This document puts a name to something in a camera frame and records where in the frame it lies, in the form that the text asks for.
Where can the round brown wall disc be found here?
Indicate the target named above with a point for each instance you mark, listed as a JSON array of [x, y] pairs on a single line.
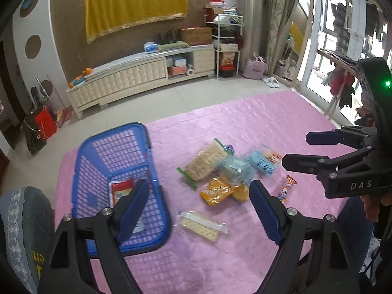
[[46, 88], [33, 46]]

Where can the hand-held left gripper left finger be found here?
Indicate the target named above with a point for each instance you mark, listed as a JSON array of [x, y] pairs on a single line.
[[133, 213]]

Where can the clothes drying rack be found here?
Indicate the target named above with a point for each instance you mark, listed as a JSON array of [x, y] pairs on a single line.
[[337, 79]]

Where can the green folded towel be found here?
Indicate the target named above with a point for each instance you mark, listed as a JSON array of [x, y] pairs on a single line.
[[171, 46]]

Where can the pink quilted mat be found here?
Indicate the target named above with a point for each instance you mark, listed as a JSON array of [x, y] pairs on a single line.
[[260, 119]]

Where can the white metal rack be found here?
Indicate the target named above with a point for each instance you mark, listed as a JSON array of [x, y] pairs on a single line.
[[216, 36]]

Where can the white standing air conditioner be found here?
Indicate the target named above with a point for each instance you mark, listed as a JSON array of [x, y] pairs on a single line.
[[254, 6]]

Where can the person's right hand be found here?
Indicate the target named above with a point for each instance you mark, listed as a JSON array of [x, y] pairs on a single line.
[[372, 208]]

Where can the orange flat box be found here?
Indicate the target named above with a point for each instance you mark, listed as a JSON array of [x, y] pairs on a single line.
[[177, 69]]

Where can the large orange snack packet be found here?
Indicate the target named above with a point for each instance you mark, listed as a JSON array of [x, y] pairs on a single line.
[[214, 191]]

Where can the patterned curtain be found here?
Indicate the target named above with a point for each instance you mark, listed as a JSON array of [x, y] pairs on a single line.
[[275, 12]]

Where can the pink tote bag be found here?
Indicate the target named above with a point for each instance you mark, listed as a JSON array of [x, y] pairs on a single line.
[[254, 69]]

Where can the round wall disc blue centre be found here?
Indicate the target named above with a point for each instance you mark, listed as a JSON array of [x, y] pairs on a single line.
[[29, 3]]

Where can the small orange snack packet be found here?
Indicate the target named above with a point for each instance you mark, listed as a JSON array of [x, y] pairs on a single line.
[[240, 193]]

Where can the teal toy tray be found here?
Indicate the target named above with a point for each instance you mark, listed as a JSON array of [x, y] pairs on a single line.
[[79, 81]]

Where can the small blue white packet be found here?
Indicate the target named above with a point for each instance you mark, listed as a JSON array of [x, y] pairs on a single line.
[[139, 226]]

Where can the blue tissue pack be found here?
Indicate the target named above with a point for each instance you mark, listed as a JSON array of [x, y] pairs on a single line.
[[151, 47]]

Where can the standing arched mirror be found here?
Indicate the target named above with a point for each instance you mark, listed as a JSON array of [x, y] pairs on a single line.
[[301, 21]]

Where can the red black box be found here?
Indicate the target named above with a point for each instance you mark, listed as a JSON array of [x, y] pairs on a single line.
[[228, 72]]

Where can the clear white edged cracker pack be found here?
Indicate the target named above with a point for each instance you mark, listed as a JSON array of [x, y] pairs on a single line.
[[200, 225]]

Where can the light blue box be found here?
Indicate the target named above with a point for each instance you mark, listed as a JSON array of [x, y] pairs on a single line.
[[179, 62]]

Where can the white cardboard box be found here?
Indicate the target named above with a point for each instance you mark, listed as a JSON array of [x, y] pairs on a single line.
[[216, 7]]

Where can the blue plastic basket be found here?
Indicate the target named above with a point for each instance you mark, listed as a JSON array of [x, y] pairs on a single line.
[[101, 159]]

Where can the person's blue trouser leg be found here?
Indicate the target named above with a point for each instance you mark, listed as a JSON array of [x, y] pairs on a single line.
[[352, 220]]

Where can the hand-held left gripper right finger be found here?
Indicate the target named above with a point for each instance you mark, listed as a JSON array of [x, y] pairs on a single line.
[[266, 213]]

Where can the blue packet with orange cartoon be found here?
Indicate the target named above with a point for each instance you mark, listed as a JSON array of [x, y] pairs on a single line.
[[263, 160]]

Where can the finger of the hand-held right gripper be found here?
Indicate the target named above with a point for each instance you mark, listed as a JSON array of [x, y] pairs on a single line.
[[321, 137], [303, 162]]

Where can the red yellow snack packet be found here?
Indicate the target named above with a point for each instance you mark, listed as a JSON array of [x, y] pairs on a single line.
[[121, 190]]

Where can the toilet paper roll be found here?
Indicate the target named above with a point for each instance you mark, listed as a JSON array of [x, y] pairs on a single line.
[[190, 71]]

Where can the hanging clothes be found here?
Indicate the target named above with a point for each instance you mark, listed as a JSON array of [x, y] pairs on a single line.
[[340, 15]]

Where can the red bag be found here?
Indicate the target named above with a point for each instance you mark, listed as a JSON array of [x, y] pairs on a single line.
[[45, 122]]

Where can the green edged cracker pack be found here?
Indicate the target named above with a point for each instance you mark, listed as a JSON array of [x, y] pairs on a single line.
[[203, 160]]

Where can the white slipper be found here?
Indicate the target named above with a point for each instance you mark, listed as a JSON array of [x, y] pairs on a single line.
[[275, 82], [267, 82]]

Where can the pink broom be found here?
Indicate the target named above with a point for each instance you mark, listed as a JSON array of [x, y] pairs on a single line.
[[65, 117]]

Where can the cream tv cabinet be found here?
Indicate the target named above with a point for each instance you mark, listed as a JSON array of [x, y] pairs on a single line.
[[122, 76]]

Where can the brown cardboard box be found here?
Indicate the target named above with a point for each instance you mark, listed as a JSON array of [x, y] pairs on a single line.
[[196, 36]]

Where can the yellow wall cloth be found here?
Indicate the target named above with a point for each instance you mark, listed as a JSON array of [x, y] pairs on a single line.
[[134, 6]]

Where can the orange red snack bar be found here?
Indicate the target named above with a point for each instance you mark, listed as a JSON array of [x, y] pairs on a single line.
[[286, 188]]

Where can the row of dark bottles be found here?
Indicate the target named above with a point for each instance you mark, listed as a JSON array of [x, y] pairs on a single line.
[[168, 38]]

